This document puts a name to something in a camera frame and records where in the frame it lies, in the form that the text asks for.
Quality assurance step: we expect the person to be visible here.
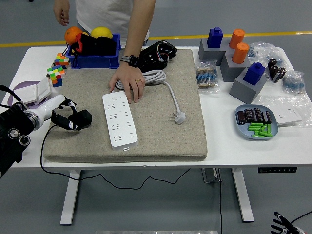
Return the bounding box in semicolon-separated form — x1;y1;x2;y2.
74;0;151;47

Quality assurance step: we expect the blue square peg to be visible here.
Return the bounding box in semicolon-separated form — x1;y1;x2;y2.
243;62;266;86
207;27;224;49

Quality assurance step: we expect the open black electronic device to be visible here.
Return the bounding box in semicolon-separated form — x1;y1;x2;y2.
138;40;178;73

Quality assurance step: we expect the metal bracket under table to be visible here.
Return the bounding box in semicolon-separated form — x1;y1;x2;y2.
201;168;223;183

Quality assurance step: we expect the yellow lemon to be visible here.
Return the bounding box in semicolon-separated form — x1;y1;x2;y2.
90;26;114;39

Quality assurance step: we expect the white power strip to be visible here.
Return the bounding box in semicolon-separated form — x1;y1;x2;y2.
102;91;139;151

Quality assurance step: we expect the colourful puzzle cube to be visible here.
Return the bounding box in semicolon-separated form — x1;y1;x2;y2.
54;53;70;70
46;65;67;88

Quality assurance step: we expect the orange cylinder peg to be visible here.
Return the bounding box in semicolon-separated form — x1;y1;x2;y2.
232;42;250;65
229;29;246;50

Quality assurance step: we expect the blue-grey plate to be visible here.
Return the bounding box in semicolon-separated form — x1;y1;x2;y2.
234;104;279;141

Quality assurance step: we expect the black wristwatch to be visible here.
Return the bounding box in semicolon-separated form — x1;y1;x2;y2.
120;55;140;68

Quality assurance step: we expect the blue plastic bin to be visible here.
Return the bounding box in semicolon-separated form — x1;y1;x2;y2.
65;33;122;70

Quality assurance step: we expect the black plug adapter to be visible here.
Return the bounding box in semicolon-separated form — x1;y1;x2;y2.
68;109;93;131

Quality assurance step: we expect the grey power strip cable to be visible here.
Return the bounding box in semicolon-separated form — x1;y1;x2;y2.
114;70;187;125

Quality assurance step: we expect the black pouch red trim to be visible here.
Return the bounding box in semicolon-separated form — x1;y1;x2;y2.
72;33;97;57

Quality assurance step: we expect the grey peg block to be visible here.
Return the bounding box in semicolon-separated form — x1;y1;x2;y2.
220;51;252;82
198;38;232;66
229;72;268;105

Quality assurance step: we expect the clear plastic bag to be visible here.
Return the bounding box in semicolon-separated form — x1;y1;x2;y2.
258;94;312;129

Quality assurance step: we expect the thin black adapter cord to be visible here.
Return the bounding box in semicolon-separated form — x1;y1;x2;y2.
40;124;192;190

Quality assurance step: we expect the person's left hand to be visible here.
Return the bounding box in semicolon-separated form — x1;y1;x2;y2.
108;62;146;104

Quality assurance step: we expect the plain black pouch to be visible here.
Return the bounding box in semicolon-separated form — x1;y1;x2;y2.
94;36;117;57

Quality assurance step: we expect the grey-brown mat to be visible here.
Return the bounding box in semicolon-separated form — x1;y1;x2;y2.
42;48;209;163

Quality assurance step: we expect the black hanging cable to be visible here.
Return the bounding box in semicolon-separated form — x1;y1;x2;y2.
217;168;224;234

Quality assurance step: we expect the white wall socket panel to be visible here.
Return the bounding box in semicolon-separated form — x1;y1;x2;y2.
274;107;303;126

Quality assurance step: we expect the purple tray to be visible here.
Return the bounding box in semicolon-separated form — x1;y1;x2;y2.
8;80;53;107

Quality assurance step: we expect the person's right hand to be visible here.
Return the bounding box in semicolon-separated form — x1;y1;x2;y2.
53;2;71;27

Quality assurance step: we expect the clear bag of resistors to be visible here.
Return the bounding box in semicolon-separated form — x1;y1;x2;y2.
247;41;290;74
195;60;221;95
281;70;307;95

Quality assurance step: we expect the black table control panel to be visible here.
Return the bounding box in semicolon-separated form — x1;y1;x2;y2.
258;166;298;174

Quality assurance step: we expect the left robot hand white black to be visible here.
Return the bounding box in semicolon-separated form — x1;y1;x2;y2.
36;94;82;132

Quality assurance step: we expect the white table leg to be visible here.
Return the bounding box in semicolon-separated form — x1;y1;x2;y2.
231;167;255;223
59;170;81;225

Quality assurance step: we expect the orange fruit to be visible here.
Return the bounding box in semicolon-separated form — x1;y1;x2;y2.
64;26;84;45

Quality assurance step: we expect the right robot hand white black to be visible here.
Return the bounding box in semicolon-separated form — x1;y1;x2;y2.
270;211;306;234

